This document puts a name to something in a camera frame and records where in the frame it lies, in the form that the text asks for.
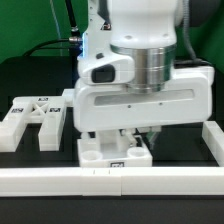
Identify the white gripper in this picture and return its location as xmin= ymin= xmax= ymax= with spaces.
xmin=73 ymin=66 xmax=214 ymax=132

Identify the white chair seat part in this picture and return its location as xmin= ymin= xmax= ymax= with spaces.
xmin=77 ymin=130 xmax=153 ymax=168

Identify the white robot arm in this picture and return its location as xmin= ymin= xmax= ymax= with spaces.
xmin=73 ymin=0 xmax=214 ymax=132

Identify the white right fence rail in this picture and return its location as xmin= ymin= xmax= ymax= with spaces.
xmin=202 ymin=121 xmax=224 ymax=167

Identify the white fence rail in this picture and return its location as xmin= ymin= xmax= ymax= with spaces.
xmin=0 ymin=167 xmax=224 ymax=197
xmin=202 ymin=121 xmax=224 ymax=167

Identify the grey ribbed hose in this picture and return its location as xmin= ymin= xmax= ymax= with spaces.
xmin=181 ymin=0 xmax=213 ymax=67

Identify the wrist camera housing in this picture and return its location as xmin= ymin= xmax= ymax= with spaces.
xmin=78 ymin=53 xmax=135 ymax=85

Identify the white front fence rail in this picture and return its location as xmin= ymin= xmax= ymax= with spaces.
xmin=0 ymin=167 xmax=224 ymax=197

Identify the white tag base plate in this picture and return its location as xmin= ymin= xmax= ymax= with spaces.
xmin=62 ymin=89 xmax=74 ymax=107

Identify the black cable with connector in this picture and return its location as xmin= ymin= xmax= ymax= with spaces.
xmin=21 ymin=0 xmax=84 ymax=58

